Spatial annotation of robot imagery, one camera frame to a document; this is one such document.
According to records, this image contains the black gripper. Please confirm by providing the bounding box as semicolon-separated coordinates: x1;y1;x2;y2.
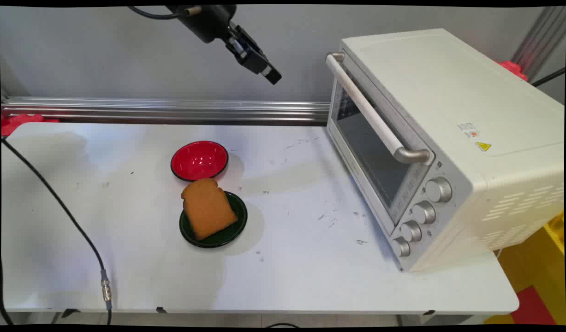
165;5;282;85

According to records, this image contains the oven door with handle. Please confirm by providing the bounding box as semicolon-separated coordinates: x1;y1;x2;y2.
326;52;435;235

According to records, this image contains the red bowl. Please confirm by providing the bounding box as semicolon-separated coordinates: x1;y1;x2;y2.
170;141;229;182

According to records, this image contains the brown bread slice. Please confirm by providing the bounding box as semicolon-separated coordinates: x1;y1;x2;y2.
180;178;238;241

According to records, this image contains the dark green plate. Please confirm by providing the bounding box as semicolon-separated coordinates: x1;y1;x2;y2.
179;191;248;249

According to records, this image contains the white toaster oven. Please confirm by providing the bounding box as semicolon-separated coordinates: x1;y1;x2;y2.
326;28;565;273

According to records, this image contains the silver oven knob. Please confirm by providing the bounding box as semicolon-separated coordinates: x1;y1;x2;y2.
399;220;423;243
391;236;411;258
425;177;453;203
411;201;437;225

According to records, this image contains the yellow foam mat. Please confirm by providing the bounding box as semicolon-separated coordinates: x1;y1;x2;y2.
483;211;566;326

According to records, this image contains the red foam mat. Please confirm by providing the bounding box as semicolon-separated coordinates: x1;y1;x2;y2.
510;285;557;326

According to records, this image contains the aluminium rail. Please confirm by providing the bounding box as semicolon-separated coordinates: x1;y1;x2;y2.
1;96;331;125

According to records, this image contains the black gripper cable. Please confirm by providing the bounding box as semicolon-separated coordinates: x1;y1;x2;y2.
126;6;187;20

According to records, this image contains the red plastic bracket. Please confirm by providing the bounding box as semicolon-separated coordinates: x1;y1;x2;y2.
496;59;529;82
1;114;60;137

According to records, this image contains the black cable with metal connector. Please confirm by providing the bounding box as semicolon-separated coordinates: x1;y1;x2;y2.
1;137;113;326

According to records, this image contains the aluminium frame post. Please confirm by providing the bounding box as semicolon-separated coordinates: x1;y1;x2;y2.
511;6;566;83

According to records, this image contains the thin black cable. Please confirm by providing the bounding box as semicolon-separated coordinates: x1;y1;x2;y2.
531;67;566;88

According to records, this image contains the thick black cable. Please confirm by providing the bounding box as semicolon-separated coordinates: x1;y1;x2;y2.
0;258;15;326

